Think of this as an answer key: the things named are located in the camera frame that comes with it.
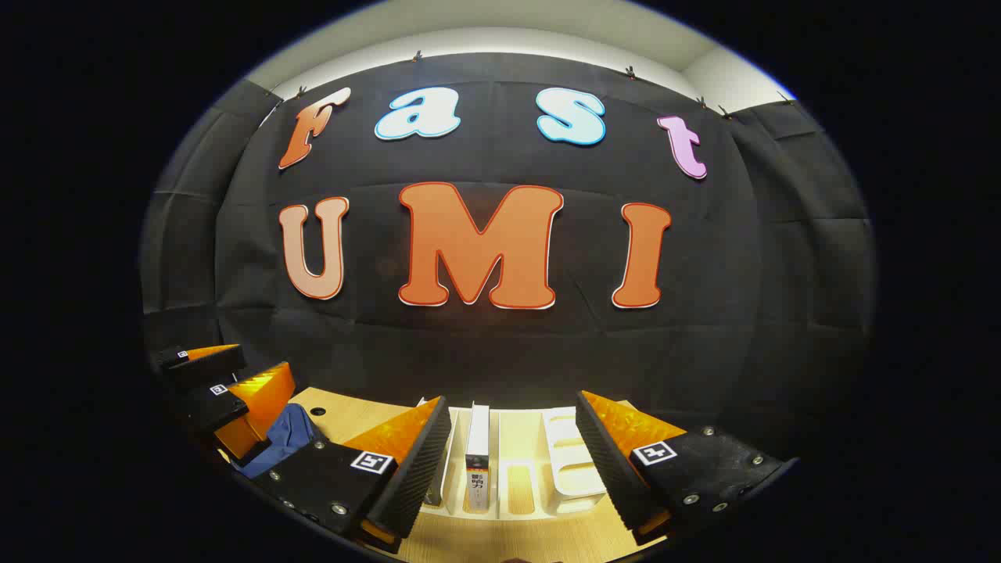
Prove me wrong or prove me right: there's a grey portrait cover book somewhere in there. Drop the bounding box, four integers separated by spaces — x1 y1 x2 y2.
465 402 492 514

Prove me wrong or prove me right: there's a black backdrop cloth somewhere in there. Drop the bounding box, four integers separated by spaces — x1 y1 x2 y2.
141 51 873 462

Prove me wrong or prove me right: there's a blue schoolbag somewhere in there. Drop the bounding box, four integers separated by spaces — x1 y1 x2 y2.
233 403 318 479

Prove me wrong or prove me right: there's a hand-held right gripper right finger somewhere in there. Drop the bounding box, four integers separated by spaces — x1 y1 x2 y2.
576 389 800 547

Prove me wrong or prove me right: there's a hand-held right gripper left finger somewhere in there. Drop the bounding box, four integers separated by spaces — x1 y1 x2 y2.
254 395 453 554

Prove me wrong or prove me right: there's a white bookshelf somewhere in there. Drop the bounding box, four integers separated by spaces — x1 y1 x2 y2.
418 397 626 521

